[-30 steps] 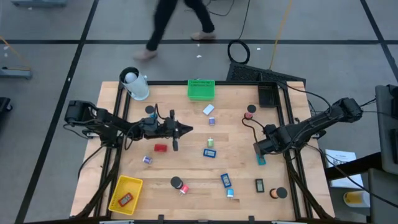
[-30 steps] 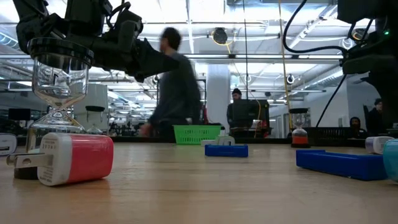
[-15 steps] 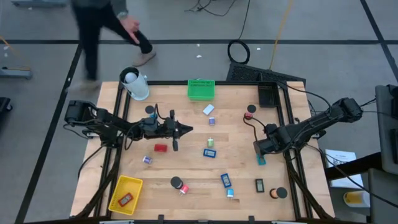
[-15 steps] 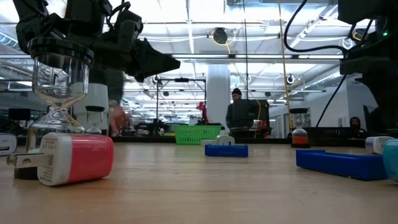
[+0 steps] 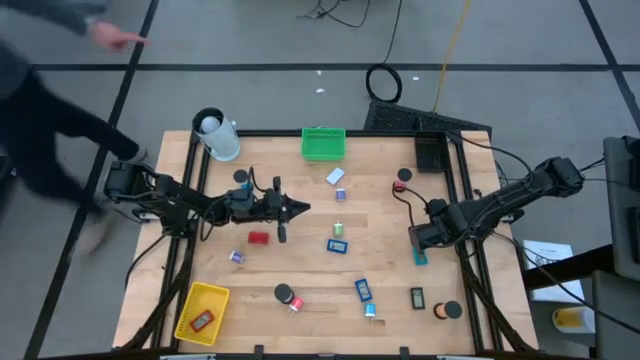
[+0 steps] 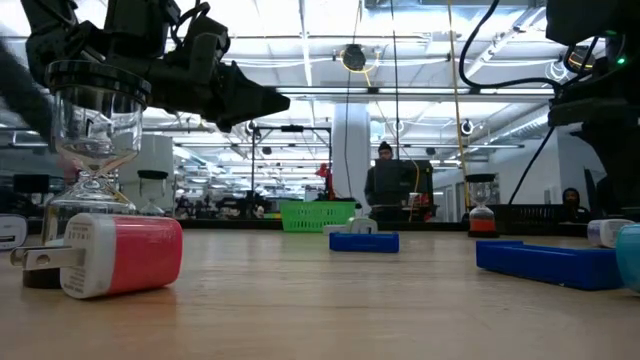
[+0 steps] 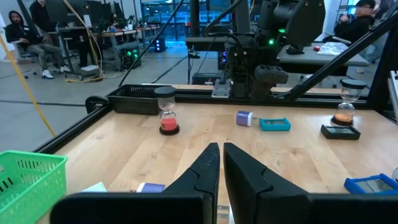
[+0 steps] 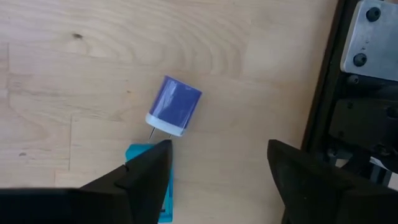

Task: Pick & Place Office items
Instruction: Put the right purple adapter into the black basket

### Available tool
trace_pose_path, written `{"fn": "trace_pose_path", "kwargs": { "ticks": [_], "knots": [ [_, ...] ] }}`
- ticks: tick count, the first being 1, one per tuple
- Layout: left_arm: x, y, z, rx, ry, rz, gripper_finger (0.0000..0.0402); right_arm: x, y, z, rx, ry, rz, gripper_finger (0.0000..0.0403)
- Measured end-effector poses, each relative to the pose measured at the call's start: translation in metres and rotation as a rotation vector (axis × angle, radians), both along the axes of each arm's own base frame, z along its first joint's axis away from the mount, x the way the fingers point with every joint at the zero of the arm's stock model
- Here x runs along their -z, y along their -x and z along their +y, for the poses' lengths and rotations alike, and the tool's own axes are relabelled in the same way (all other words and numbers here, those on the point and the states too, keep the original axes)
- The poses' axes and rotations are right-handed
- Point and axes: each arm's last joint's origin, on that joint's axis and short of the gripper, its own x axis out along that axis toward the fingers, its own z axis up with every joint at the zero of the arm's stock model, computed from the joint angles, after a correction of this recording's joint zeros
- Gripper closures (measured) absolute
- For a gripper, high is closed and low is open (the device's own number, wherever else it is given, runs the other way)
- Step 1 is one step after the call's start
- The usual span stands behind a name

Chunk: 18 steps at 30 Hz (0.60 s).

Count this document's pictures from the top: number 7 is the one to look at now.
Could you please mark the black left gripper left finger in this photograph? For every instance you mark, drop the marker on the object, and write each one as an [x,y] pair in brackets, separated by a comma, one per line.
[202,180]

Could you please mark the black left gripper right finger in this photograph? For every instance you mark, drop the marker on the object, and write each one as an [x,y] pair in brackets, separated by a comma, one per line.
[248,186]

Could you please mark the red sand hourglass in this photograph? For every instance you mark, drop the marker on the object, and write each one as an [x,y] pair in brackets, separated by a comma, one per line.
[168,124]

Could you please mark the teal digital timer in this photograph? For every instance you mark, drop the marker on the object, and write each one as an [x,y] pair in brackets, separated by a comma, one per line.
[275,124]

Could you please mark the white eraser block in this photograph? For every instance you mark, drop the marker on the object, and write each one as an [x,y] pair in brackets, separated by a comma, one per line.
[94,187]

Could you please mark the orange sand hourglass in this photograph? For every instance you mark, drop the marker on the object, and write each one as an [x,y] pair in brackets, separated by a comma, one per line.
[345,116]

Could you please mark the blue digital timer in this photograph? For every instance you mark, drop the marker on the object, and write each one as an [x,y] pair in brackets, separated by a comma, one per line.
[373,185]

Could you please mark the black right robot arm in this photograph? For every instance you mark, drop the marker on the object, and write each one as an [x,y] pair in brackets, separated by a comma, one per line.
[248,62]

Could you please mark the grey office desk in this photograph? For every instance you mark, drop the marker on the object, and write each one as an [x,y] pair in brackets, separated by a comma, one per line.
[311,57]

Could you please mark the black plastic basket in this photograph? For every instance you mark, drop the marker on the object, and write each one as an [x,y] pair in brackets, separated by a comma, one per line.
[133,101]

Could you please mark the black digital timer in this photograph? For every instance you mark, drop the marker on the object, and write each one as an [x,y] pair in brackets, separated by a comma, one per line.
[340,132]

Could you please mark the black table clamp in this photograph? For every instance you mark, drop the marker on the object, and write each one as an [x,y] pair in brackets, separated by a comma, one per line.
[96,104]

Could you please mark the computer tower green lights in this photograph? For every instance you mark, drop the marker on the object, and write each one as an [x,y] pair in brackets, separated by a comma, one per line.
[130,57]

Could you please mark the clear plastic bag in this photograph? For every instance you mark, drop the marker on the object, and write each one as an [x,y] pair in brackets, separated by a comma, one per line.
[332,48]

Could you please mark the green plastic basket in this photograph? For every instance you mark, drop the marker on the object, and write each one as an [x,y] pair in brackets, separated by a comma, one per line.
[31,180]

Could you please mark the silver aluminium bar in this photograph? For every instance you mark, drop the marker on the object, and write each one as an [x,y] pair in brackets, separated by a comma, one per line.
[393,93]

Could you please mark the cluttered work desk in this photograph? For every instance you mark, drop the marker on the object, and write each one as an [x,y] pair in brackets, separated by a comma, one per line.
[102,33]

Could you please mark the person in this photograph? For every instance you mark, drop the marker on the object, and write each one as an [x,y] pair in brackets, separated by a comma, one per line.
[21,31]
[354,28]
[42,15]

